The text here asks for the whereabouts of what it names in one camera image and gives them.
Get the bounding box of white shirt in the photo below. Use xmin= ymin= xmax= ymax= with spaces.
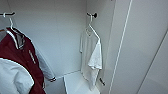
xmin=78 ymin=28 xmax=104 ymax=92

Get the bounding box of white hanger with shirt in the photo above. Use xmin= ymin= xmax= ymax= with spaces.
xmin=84 ymin=15 xmax=101 ymax=38

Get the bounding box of white wardrobe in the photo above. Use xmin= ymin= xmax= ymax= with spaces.
xmin=0 ymin=0 xmax=134 ymax=94

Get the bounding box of black wardrobe hook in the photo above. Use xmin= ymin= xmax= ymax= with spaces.
xmin=86 ymin=12 xmax=99 ymax=20
xmin=0 ymin=11 xmax=16 ymax=18

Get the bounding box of white inner shelf unit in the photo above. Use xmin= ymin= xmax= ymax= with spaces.
xmin=62 ymin=70 xmax=101 ymax=94

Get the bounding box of red and white jacket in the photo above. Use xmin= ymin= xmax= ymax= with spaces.
xmin=0 ymin=28 xmax=58 ymax=94

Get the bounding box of white hanger with jacket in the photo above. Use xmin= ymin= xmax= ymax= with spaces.
xmin=0 ymin=13 xmax=24 ymax=49

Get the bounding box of dark door handle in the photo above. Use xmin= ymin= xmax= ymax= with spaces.
xmin=98 ymin=77 xmax=106 ymax=87

